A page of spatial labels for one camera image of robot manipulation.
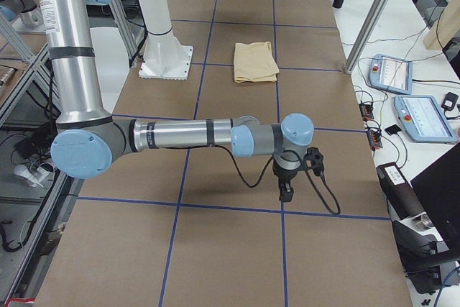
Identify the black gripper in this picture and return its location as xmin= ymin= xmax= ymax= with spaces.
xmin=275 ymin=172 xmax=297 ymax=202

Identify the cream long-sleeve printed shirt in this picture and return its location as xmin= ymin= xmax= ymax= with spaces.
xmin=234 ymin=42 xmax=279 ymax=83

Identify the brown table cover mat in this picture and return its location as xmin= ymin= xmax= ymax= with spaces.
xmin=35 ymin=0 xmax=411 ymax=306

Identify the far blue teach pendant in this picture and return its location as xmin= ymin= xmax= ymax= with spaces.
xmin=368 ymin=54 xmax=413 ymax=95

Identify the blue teach pendant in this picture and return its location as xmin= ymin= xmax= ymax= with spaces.
xmin=393 ymin=95 xmax=457 ymax=143
xmin=368 ymin=54 xmax=413 ymax=95

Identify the near blue teach pendant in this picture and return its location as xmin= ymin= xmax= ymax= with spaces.
xmin=393 ymin=95 xmax=457 ymax=143

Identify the black monitor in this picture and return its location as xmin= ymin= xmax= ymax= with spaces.
xmin=411 ymin=145 xmax=459 ymax=249

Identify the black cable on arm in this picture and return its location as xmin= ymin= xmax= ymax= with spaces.
xmin=222 ymin=143 xmax=341 ymax=216

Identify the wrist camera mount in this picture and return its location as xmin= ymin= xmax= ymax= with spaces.
xmin=304 ymin=147 xmax=324 ymax=177

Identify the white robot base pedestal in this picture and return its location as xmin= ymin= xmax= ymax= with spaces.
xmin=138 ymin=0 xmax=193 ymax=81

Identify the aluminium frame post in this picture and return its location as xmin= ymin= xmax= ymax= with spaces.
xmin=344 ymin=0 xmax=389 ymax=75

